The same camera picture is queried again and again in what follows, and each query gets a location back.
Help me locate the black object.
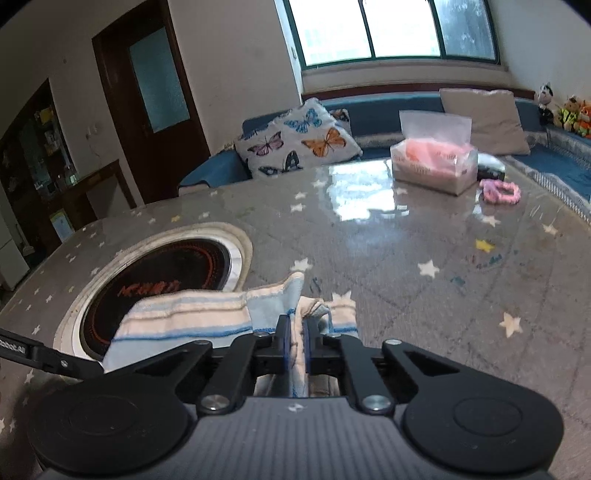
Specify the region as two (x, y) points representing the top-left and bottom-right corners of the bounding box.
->
(477, 153), (506, 182)

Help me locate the butterfly print pillow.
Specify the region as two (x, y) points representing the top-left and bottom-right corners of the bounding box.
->
(235, 97), (363, 180)

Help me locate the window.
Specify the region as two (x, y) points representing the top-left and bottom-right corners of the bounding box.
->
(274, 0), (511, 70)

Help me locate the dark wooden door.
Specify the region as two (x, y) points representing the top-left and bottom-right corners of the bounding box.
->
(92, 0), (212, 204)

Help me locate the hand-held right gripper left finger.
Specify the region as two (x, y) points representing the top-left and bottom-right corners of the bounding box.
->
(124, 314), (293, 414)

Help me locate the orange plush toy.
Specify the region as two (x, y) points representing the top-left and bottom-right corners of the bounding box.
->
(575, 99), (591, 138)

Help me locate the blue beige striped cloth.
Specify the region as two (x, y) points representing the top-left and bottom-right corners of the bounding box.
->
(102, 271), (358, 400)

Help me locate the dark shelf cabinet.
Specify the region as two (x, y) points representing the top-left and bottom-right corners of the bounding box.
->
(0, 78), (79, 259)

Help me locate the small patterned pillow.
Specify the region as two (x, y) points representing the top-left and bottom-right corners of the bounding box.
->
(329, 108), (352, 137)

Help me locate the clear tissue box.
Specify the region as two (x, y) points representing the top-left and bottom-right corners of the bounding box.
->
(390, 110), (478, 197)

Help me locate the beige pillow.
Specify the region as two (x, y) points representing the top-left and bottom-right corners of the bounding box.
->
(438, 88), (532, 156)

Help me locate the plush bear with yellow vest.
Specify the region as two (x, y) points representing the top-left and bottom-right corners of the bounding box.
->
(554, 95), (581, 131)

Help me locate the pink scrunchie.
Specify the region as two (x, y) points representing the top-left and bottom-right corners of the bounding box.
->
(479, 179), (522, 205)

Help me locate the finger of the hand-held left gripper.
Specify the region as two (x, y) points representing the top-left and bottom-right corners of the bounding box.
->
(0, 328), (105, 381)

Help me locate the black white plush toy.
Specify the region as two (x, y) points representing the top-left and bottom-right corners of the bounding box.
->
(536, 82), (557, 126)

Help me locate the round built-in induction cooker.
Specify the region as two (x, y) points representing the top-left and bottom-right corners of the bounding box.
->
(53, 222), (254, 361)

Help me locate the white appliance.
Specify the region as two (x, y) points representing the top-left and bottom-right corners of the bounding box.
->
(0, 217), (31, 291)

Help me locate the blue sofa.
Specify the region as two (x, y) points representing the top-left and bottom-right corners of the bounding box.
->
(178, 90), (591, 215)

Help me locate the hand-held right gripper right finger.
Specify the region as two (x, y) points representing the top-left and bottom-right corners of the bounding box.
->
(302, 318), (467, 416)

